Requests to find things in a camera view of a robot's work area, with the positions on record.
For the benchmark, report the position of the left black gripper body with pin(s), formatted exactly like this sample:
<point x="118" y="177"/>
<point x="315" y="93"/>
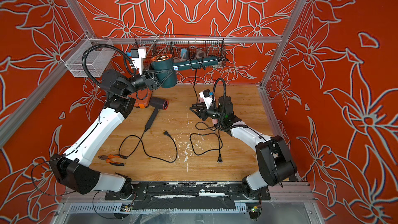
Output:
<point x="139" y="84"/>

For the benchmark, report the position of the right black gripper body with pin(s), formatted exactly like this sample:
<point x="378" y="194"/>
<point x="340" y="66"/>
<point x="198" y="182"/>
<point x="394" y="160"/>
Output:
<point x="214" y="113"/>

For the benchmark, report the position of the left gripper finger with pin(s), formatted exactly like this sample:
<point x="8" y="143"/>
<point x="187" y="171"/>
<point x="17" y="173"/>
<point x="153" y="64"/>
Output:
<point x="163" y="83"/>
<point x="163" y="72"/>

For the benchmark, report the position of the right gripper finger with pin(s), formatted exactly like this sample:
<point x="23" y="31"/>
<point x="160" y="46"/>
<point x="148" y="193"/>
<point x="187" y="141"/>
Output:
<point x="197" y="107"/>
<point x="200" y="114"/>

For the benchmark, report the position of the dark green hair dryer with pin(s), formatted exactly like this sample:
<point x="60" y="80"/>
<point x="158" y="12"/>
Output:
<point x="167" y="62"/>

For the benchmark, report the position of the pink hair dryer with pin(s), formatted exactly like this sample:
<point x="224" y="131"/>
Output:
<point x="205" y="98"/>

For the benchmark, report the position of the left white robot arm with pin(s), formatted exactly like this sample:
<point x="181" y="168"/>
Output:
<point x="72" y="169"/>

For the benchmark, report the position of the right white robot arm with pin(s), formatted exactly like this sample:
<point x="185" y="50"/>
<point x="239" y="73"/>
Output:
<point x="275" y="162"/>

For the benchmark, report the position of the black magenta hair dryer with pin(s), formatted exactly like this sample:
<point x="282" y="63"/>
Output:
<point x="158" y="104"/>

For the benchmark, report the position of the orange plastic tool case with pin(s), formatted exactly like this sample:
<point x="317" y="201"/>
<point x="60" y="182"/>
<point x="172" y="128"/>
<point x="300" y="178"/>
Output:
<point x="142" y="98"/>

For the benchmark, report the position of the blue white small box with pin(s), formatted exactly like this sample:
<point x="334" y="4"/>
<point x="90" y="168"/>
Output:
<point x="184" y="54"/>

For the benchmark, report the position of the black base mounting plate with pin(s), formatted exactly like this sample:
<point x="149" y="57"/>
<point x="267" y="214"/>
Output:
<point x="192" y="196"/>

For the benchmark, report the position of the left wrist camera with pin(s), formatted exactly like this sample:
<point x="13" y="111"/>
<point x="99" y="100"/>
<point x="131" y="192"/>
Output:
<point x="137" y="58"/>

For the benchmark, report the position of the black wire wall basket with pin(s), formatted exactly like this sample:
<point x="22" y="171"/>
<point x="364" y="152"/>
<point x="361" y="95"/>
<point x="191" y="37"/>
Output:
<point x="182" y="47"/>

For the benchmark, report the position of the white mesh wall basket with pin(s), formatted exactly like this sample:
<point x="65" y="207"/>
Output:
<point x="96" y="61"/>

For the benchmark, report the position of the aluminium frame rail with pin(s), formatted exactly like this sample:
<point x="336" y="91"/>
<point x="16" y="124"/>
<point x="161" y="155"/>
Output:
<point x="227" y="40"/>

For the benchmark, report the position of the orange handled pliers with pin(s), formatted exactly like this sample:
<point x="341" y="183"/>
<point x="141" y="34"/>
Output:
<point x="109" y="160"/>

